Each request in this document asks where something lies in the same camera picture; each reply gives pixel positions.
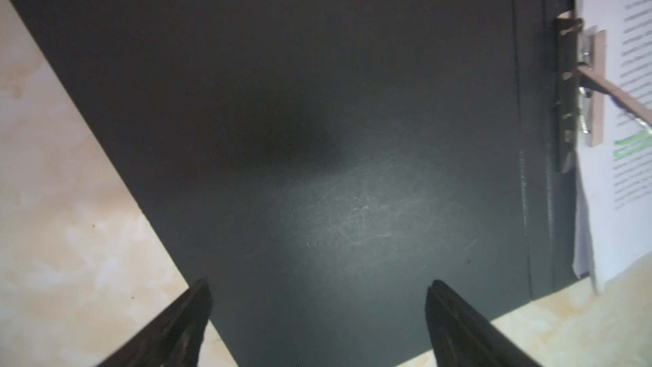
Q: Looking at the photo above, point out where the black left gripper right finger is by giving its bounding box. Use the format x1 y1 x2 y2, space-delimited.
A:
425 280 540 367

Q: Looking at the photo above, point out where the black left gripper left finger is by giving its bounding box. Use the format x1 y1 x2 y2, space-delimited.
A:
98 279 213 367

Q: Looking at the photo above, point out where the printed paper sheet bottom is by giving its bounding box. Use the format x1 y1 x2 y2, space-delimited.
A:
576 0 651 292

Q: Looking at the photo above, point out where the teal folder with black inside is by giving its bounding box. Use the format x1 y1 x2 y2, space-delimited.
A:
10 0 576 366

